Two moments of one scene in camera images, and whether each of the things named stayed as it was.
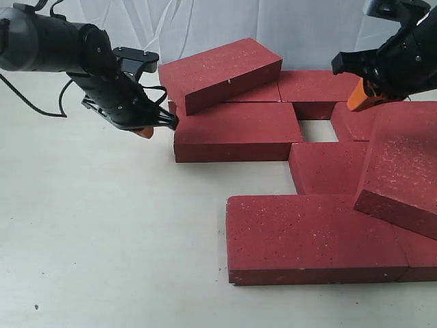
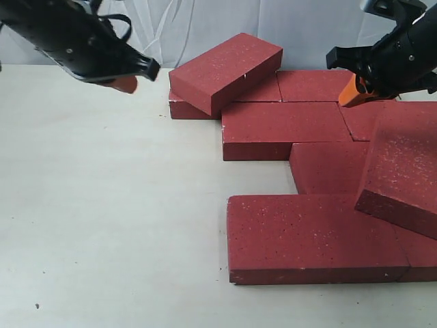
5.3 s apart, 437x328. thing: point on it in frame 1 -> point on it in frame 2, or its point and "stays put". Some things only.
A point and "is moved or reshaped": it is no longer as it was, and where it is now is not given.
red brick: (238, 132) is moved or reshaped
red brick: (399, 182) stays put
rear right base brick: (315, 85) stays put
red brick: (420, 251) stays put
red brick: (308, 238) stays put
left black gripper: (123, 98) -> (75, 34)
